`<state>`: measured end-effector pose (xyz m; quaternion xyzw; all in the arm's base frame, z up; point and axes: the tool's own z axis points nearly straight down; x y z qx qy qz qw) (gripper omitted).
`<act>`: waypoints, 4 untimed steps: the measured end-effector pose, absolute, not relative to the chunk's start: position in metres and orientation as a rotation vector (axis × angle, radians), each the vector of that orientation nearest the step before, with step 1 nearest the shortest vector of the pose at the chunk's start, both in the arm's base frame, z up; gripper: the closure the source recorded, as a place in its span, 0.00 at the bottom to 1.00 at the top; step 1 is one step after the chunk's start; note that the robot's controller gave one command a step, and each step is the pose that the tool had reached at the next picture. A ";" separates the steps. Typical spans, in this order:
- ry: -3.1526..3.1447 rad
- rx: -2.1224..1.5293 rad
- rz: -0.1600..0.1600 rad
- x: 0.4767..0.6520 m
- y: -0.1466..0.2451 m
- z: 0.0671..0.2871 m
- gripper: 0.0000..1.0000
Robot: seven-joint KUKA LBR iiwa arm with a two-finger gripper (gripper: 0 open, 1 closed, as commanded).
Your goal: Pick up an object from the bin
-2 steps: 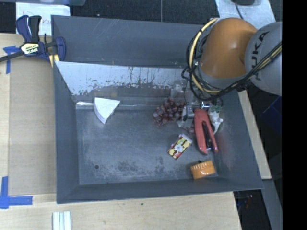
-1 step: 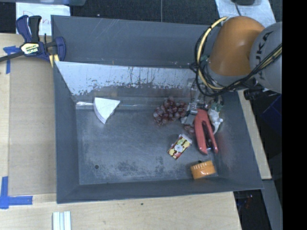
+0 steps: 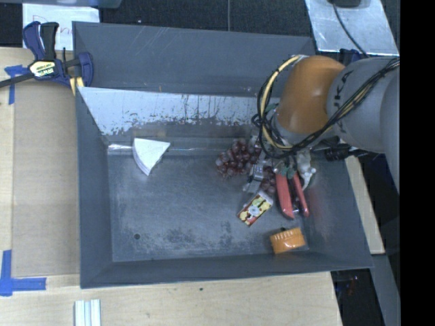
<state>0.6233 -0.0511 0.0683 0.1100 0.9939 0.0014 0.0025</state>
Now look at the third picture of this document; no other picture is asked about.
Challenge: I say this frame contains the red grapes bunch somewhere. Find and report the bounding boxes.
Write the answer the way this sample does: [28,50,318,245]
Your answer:
[215,138,277,196]

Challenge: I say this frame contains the grey metal bin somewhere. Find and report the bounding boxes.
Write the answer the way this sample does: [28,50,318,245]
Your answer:
[71,21,375,289]

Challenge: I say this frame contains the white wedge block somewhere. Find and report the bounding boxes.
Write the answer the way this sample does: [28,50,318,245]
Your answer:
[131,137,171,177]

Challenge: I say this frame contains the red handled pliers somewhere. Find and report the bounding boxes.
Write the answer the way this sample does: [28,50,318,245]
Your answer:
[274,170,311,221]

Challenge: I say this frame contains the red and yellow small box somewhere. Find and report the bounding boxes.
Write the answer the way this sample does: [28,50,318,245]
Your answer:
[237,192,274,228]

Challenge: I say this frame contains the black cylinder on white bracket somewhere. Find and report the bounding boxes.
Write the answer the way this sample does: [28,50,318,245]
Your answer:
[294,145,352,190]

